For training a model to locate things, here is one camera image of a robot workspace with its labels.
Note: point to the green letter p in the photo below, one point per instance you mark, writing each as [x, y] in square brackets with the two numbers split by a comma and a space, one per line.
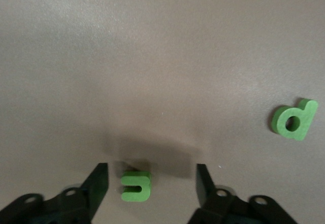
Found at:
[308, 114]

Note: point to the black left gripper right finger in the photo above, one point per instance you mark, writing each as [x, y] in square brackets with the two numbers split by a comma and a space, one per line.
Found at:
[205, 191]

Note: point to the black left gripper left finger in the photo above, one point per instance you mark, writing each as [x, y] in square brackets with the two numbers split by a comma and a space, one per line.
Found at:
[96, 183]

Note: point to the green letter c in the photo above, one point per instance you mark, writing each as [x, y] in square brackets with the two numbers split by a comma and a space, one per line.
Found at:
[146, 187]

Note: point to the brown table mat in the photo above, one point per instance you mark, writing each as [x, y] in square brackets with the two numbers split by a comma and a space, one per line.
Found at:
[152, 56]

